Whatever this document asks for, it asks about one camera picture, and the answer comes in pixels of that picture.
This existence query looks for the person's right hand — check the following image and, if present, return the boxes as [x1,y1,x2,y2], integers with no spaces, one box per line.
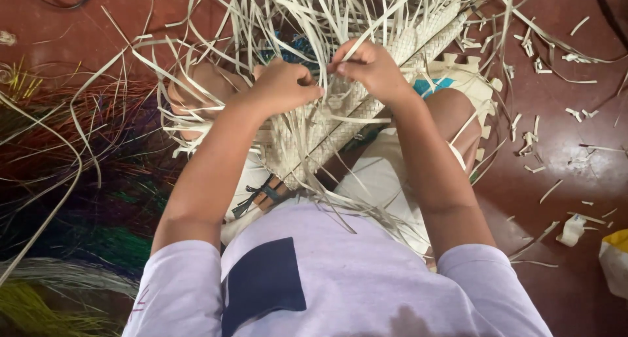
[327,38,414,106]

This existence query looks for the person's left hand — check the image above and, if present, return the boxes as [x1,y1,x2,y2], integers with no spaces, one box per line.
[248,57,325,116]

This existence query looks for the woven pale palm-leaf mat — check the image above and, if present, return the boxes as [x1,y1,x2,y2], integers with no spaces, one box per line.
[162,0,491,230]

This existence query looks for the pale palm-leaf strip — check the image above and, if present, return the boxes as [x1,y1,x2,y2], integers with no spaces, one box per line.
[339,0,442,68]

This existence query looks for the blue patterned cloth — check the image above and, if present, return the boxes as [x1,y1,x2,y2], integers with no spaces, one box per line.
[260,32,320,65]

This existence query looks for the foam puzzle floor mat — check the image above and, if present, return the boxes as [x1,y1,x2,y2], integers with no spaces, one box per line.
[412,52,504,163]

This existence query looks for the person's lilac t-shirt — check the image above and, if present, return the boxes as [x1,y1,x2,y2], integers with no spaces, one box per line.
[122,203,554,337]

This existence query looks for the scattered pale leaf offcuts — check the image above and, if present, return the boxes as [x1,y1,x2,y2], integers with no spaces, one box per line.
[456,13,628,269]

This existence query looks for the heap of dyed grass fibres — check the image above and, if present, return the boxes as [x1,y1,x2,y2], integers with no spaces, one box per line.
[0,57,172,337]

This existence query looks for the crumpled white paper scrap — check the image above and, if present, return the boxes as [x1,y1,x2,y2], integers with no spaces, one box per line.
[556,214,587,247]

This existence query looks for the yellow and white plastic bag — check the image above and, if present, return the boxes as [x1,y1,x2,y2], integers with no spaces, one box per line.
[599,229,628,299]

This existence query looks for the wooden stick with black straps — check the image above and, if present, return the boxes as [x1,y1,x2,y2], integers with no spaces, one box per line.
[232,174,290,219]

